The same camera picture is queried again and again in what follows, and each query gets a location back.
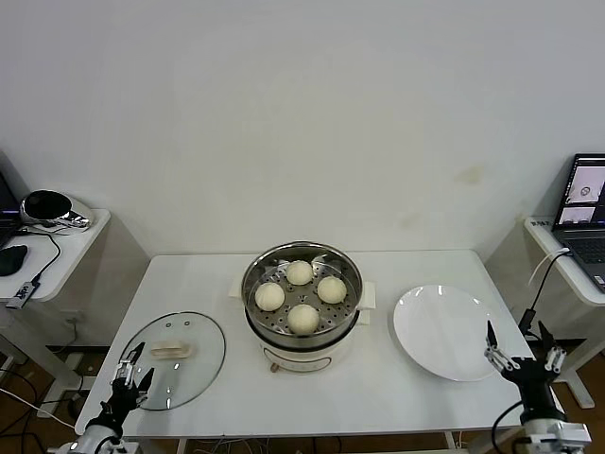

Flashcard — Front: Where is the black headset cable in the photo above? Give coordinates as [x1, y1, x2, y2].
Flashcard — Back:
[18, 225, 63, 285]

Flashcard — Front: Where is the white floor cable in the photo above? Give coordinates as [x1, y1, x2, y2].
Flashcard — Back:
[0, 386, 78, 430]

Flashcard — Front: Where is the white side table with headset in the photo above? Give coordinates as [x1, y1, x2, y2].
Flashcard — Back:
[0, 206, 153, 420]

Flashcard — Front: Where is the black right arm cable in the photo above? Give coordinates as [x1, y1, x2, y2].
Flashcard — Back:
[490, 400, 524, 454]

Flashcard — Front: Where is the cream electric cooker pot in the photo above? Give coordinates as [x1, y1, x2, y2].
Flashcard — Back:
[229, 278, 378, 375]

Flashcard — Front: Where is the black laptop adapter cable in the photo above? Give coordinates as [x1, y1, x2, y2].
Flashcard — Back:
[517, 253, 571, 341]

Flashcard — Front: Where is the white steamed baozi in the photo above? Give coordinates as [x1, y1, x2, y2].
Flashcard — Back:
[286, 259, 314, 287]
[287, 304, 320, 336]
[316, 275, 348, 305]
[254, 282, 286, 312]

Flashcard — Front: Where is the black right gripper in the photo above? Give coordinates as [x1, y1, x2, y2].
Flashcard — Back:
[484, 320, 568, 416]

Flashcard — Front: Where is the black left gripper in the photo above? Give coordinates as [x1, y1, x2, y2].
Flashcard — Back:
[97, 342, 156, 428]

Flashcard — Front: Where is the glass lid with cream handle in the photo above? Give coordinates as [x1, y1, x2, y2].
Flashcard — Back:
[116, 309, 227, 410]

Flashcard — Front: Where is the stainless steel steamer basket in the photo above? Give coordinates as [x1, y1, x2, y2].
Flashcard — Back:
[241, 240, 365, 345]

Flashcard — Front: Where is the white round plate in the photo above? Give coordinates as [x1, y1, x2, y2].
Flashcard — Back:
[392, 284, 510, 382]

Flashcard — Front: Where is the chrome and black headset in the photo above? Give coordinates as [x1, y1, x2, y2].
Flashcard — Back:
[21, 188, 94, 234]

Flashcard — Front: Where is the white flat cable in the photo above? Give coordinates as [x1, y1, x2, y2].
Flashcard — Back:
[527, 248, 570, 288]

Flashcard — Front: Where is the grey laptop showing camera views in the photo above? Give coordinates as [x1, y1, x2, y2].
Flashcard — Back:
[550, 151, 605, 293]

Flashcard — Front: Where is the dark laptop with grey lid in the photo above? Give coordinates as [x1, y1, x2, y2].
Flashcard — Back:
[0, 148, 32, 248]

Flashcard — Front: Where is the black computer mouse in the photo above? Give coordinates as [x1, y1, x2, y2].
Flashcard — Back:
[0, 245, 28, 278]

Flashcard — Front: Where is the grey usb hub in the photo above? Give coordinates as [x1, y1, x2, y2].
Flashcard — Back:
[5, 278, 42, 311]

